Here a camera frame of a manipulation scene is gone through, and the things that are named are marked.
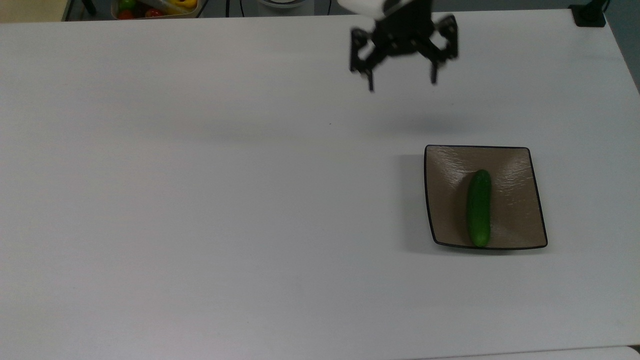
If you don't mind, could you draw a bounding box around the green cucumber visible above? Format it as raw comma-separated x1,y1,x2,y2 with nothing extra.
466,169,493,248

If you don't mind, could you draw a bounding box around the black stand base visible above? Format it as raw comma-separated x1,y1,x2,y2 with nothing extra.
569,0,610,28

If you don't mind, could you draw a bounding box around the clear plastic bin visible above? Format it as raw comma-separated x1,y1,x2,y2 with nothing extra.
111,0,209,21

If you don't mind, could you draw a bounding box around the square brown ceramic plate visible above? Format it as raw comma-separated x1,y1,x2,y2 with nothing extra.
424,144,549,250

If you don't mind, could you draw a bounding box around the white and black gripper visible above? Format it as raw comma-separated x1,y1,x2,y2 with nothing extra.
337,0,460,94

